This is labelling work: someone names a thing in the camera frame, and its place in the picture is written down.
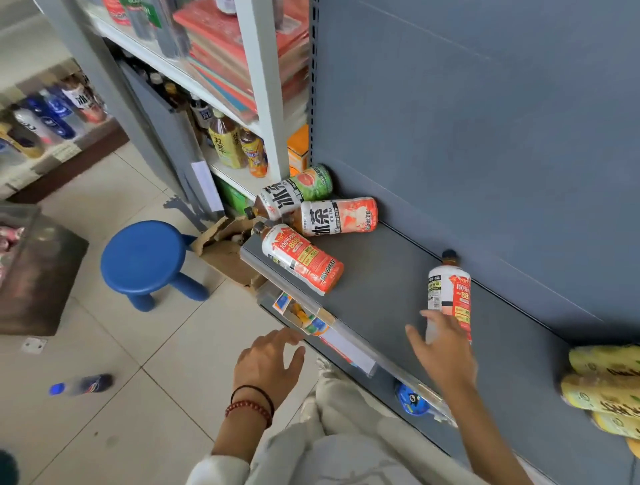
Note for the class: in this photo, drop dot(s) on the person's left hand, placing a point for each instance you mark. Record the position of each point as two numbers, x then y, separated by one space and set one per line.
262 364

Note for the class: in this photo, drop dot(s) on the person's right hand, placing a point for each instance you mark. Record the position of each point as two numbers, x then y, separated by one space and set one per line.
450 357

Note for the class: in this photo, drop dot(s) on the person's right thumb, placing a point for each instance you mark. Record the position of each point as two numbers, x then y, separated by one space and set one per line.
416 340

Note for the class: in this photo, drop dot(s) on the person's left thumb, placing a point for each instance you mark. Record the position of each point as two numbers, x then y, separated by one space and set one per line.
297 362

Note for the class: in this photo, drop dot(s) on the person's right forearm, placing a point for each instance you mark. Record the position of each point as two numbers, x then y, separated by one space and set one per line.
482 439

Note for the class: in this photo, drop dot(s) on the person's left forearm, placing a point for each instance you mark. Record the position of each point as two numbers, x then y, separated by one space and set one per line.
240 432

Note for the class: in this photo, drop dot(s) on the colourful price tag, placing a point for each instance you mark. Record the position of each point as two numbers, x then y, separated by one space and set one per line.
282 302
316 326

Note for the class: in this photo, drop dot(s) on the white red price tag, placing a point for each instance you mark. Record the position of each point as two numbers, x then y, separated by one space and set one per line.
350 349

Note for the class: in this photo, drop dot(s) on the red white label tea bottle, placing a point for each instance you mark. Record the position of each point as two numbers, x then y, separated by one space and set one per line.
449 287
302 257

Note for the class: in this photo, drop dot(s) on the person's white clothing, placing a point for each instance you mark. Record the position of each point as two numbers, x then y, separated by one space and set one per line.
345 449

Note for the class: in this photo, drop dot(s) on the torn brown cardboard box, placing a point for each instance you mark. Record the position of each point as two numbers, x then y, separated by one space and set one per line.
225 250

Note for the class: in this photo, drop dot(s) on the peach label iced tea bottle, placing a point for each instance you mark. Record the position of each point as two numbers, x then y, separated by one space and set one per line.
335 216

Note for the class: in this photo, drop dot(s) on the green label iced tea bottle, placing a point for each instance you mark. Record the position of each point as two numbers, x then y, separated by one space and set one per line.
295 192

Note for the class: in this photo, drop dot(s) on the green carton box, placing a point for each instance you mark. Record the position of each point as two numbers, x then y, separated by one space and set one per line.
234 197

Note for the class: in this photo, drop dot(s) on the blue plastic stool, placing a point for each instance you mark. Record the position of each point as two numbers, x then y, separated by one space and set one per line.
142 257

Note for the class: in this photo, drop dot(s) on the yellow label drink bottle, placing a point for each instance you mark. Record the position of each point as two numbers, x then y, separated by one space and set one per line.
620 425
634 447
600 394

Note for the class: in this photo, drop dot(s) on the grey metal shelf unit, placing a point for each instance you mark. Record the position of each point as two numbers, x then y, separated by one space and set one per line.
475 150

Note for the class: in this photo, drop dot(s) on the orange label tea bottle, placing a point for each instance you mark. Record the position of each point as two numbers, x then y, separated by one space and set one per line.
255 152

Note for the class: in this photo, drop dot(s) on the orange carton box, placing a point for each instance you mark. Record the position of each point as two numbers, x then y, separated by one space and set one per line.
298 147

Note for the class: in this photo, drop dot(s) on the blue cap soda bottle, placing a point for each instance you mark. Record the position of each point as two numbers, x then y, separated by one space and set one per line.
82 385

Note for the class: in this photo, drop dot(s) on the yellow green tea bottle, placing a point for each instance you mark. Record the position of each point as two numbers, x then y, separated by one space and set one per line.
226 142

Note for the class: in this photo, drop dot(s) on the white label dark bottle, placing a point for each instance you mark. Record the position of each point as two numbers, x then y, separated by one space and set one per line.
202 117

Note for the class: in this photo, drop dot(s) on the white floor socket plate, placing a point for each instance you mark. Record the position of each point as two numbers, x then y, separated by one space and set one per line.
33 345

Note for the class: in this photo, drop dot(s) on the dark clear storage bin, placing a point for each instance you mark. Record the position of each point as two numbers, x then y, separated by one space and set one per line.
42 280

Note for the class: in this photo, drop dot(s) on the white metal shelf unit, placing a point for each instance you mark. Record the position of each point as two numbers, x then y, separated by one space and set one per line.
265 85

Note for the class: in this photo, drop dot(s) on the low wooden display shelf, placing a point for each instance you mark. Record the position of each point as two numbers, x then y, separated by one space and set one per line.
65 160

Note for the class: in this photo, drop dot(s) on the dark teal round object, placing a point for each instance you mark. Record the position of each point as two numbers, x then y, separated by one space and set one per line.
7 469

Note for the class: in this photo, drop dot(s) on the dark glass bottle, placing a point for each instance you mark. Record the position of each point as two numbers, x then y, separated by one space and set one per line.
159 86

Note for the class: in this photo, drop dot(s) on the pink packets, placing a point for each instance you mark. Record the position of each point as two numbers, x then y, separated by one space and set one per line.
7 250

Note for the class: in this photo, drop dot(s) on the stack of red flat packets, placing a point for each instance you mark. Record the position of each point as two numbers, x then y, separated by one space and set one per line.
225 45

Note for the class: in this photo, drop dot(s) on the row of assorted drink bottles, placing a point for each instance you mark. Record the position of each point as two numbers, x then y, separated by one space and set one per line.
50 117

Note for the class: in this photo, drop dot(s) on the green label packet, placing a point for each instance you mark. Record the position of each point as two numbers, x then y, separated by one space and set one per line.
142 17

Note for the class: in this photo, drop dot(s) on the clear plastic price rail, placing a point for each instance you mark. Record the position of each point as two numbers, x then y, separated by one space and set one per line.
285 282

